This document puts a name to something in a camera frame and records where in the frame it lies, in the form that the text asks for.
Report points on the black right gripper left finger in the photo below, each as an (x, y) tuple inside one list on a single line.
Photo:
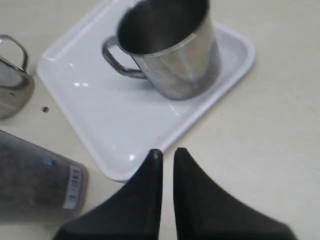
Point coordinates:
[(132, 213)]

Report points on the brown kibble pellet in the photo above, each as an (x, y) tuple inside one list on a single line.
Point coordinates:
[(45, 109)]

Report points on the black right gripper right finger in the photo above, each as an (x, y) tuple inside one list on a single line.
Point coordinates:
[(204, 211)]

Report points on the steel mug with kibble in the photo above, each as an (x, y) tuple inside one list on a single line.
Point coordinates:
[(16, 85)]

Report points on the clear plastic tall container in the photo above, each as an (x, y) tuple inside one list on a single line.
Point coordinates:
[(33, 176)]

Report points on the white plastic tray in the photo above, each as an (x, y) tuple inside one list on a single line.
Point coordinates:
[(120, 119)]

